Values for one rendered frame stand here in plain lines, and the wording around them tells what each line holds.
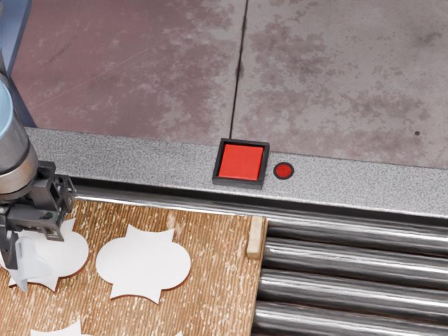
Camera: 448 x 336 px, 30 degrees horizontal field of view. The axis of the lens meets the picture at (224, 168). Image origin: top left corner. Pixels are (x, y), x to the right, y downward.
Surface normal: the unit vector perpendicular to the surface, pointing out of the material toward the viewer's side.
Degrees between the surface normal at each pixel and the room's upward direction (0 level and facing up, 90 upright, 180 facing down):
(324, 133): 0
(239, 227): 0
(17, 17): 0
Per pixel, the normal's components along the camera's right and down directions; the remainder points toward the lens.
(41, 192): -0.16, 0.84
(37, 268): -0.18, 0.42
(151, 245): -0.11, -0.53
